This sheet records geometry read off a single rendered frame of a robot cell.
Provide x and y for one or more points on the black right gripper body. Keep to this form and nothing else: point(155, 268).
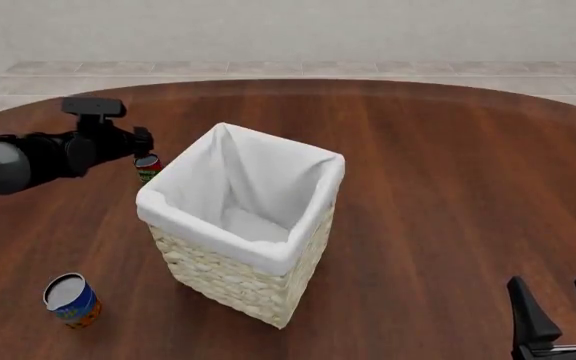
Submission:
point(563, 350)

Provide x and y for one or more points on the grey and black left robot arm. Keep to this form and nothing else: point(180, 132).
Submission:
point(28, 161)

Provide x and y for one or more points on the flat plate on black stalk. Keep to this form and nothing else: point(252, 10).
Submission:
point(92, 106)

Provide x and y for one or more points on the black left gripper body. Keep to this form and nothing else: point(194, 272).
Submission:
point(143, 140)

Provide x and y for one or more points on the blue and orange tin can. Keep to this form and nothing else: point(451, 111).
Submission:
point(75, 303)

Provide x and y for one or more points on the red tomato sauce can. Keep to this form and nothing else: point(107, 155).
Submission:
point(149, 169)

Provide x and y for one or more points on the wicker basket with white liner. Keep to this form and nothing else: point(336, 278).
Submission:
point(233, 262)

